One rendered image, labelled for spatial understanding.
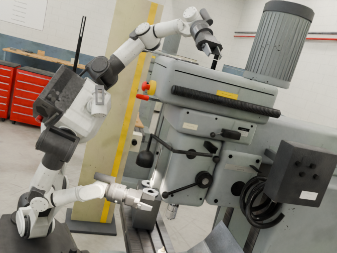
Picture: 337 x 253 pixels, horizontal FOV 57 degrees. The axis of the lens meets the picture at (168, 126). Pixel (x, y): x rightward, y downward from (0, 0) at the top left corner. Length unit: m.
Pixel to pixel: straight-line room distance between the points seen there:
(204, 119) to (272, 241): 0.61
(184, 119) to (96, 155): 2.06
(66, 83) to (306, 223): 1.20
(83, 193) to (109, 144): 1.70
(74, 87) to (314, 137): 1.07
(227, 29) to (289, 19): 9.85
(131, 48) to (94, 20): 8.65
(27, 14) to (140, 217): 9.06
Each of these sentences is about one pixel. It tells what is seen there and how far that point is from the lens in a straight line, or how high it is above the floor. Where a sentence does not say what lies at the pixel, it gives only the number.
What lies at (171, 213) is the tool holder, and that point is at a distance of 1.44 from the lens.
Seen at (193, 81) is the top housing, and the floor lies 1.83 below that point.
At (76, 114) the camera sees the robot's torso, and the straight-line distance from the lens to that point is 1.41.
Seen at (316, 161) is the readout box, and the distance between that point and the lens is 1.18.
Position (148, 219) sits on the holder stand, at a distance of 1.76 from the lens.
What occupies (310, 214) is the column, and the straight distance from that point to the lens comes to 1.49.
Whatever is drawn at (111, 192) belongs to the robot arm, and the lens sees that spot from 1.42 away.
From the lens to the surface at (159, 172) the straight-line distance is 1.33.
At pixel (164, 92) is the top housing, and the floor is 1.77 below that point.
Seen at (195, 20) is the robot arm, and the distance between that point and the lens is 1.46.
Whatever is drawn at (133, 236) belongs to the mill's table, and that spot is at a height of 0.96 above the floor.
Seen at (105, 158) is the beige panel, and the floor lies 0.75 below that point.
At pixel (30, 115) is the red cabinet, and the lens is 5.96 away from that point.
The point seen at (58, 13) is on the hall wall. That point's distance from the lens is 10.24.
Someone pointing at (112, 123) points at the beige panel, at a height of 1.13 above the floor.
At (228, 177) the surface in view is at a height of 1.48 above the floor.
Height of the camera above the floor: 1.91
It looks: 13 degrees down
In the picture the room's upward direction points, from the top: 15 degrees clockwise
